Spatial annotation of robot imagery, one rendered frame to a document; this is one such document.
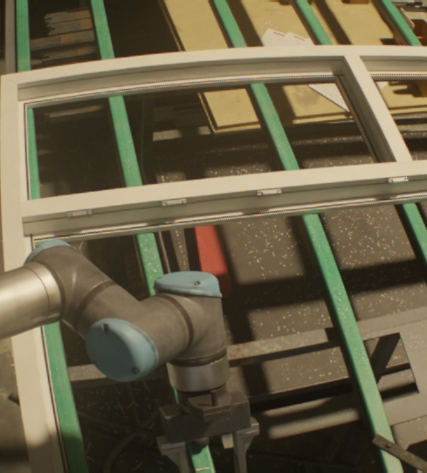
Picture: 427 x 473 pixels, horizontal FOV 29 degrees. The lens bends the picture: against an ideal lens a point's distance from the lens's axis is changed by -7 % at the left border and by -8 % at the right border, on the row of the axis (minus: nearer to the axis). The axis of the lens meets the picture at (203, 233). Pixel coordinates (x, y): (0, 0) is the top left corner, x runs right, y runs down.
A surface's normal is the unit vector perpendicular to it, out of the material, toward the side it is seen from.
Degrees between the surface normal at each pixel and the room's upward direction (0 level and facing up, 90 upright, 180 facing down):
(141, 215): 90
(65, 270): 35
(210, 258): 0
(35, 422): 0
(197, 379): 53
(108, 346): 67
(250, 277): 0
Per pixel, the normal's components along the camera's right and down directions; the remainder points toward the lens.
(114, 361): -0.52, 0.31
